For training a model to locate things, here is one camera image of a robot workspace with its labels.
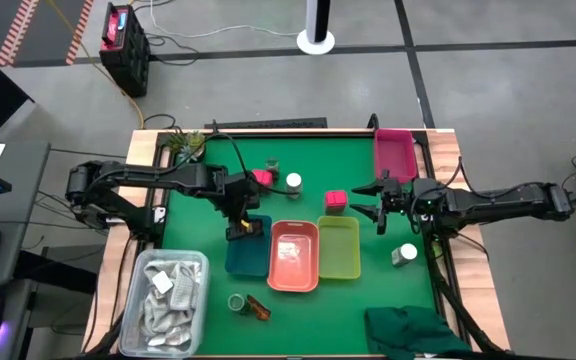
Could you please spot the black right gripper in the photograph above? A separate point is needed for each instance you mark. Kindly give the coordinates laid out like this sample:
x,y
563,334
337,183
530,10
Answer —
x,y
398,197

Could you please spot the clear plastic tub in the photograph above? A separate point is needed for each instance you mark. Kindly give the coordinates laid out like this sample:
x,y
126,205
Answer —
x,y
130,345

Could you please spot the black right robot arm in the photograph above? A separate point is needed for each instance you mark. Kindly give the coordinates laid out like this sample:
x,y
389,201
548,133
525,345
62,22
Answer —
x,y
498,200

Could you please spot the grey cloth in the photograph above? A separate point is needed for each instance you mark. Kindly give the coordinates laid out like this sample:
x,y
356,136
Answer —
x,y
168,315

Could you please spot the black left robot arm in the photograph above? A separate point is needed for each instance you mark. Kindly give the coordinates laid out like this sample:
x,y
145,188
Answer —
x,y
188,179

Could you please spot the black power strip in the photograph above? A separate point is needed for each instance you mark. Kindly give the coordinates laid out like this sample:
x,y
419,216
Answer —
x,y
268,123

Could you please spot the white lid spice jar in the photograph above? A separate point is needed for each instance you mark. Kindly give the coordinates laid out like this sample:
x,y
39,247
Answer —
x,y
407,251
293,181

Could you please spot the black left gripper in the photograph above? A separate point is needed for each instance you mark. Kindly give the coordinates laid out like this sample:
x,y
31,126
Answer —
x,y
242,197

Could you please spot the dark green cloth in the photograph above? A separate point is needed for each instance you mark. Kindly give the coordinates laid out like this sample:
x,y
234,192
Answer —
x,y
408,330

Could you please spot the orange plastic bin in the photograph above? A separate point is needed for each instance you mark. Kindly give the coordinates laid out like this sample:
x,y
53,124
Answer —
x,y
293,270

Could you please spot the white square tag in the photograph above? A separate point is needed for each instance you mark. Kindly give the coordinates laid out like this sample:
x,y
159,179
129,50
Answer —
x,y
163,283

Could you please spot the pink spice container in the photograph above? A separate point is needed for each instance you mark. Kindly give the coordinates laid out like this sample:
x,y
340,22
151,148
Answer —
x,y
336,201

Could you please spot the blue plastic bin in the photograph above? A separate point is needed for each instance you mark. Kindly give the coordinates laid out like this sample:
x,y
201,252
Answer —
x,y
250,257

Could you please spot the grey desk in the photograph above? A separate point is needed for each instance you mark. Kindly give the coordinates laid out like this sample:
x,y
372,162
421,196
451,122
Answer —
x,y
23,200

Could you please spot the green lid glass spice jar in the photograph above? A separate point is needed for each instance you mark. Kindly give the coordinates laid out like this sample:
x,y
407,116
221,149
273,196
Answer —
x,y
272,167
237,302

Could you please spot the white tower fan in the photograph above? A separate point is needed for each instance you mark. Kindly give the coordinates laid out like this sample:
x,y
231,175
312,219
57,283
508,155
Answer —
x,y
316,20

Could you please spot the black and red power box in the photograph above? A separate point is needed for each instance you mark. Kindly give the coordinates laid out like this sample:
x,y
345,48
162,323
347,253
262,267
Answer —
x,y
128,55

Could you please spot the lime green plastic bin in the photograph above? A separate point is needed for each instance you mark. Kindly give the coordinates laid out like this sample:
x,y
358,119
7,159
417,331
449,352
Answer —
x,y
338,250

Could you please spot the pink plastic bin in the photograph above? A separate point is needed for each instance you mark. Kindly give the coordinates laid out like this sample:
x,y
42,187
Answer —
x,y
395,155

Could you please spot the small succulent plant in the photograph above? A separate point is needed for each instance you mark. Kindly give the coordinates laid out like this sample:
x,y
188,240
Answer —
x,y
188,145

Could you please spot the orange spice packet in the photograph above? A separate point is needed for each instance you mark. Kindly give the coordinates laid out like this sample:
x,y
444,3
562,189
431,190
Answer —
x,y
260,310

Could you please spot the pink cube block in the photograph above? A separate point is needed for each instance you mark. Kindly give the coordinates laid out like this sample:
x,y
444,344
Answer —
x,y
264,177

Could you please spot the green table mat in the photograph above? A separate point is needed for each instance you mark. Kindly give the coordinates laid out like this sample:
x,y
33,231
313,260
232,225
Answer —
x,y
318,325

